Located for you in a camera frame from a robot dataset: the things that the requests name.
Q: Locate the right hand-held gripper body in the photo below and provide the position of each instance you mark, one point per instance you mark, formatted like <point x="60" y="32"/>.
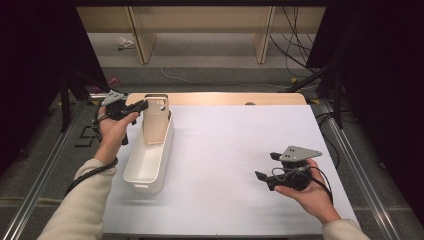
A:
<point x="298" y="154"/>

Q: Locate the wooden shelf unit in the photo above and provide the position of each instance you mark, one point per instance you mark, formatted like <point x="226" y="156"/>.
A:
<point x="200" y="20"/>

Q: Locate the person's right hand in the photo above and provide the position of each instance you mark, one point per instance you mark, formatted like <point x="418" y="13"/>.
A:
<point x="316" y="200"/>

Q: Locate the person's left hand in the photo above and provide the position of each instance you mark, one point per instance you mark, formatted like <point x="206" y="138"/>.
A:
<point x="111" y="136"/>

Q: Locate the grey phone case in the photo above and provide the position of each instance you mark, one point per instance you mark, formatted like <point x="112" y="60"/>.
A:
<point x="156" y="95"/>

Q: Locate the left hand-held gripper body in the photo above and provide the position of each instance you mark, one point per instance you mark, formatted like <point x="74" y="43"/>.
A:
<point x="115" y="100"/>

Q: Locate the black metal stand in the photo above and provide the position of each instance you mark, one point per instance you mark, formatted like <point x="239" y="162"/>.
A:
<point x="338" y="100"/>
<point x="65" y="100"/>

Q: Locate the dark curtain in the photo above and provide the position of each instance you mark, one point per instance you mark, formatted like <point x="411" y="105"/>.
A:
<point x="383" y="83"/>
<point x="33" y="66"/>

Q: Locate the beige phone case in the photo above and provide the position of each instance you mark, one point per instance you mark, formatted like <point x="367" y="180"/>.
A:
<point x="156" y="123"/>

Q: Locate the white storage box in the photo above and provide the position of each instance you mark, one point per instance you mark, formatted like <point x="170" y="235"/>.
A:
<point x="146" y="163"/>

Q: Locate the pink item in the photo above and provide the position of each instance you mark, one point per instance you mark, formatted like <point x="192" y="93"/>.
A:
<point x="113" y="81"/>

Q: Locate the aluminium floor rail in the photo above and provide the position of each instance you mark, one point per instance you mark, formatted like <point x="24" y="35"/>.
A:
<point x="363" y="180"/>
<point x="36" y="190"/>

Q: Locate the crumpled white paper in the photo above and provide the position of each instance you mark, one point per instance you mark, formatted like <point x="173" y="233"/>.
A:
<point x="125" y="43"/>

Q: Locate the white table sheet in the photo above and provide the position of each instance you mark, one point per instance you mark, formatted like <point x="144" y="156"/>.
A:
<point x="216" y="200"/>

